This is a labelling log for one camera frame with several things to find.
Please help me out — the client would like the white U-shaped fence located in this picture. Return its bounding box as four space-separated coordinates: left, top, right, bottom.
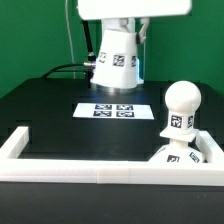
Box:
0 126 224 186

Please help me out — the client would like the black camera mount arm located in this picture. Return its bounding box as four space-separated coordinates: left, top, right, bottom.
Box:
82 20 96 62

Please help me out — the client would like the white lamp bulb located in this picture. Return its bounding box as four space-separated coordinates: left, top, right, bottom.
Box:
165 81 201 134

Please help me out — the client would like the white thin cable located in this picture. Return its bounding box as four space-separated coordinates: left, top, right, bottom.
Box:
65 0 76 80

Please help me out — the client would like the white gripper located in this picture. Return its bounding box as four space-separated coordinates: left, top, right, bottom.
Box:
77 0 192 44

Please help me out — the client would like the white marker sheet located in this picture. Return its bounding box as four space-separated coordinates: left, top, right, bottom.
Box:
73 103 154 120

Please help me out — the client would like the black cable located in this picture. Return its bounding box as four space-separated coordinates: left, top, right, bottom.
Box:
42 62 98 80

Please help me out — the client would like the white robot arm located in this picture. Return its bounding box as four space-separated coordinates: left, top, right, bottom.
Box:
77 0 192 92

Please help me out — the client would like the white lamp base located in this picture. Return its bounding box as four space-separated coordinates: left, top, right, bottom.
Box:
149 128 205 165

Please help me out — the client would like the white lamp shade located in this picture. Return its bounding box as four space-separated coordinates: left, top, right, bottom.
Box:
91 19 137 90

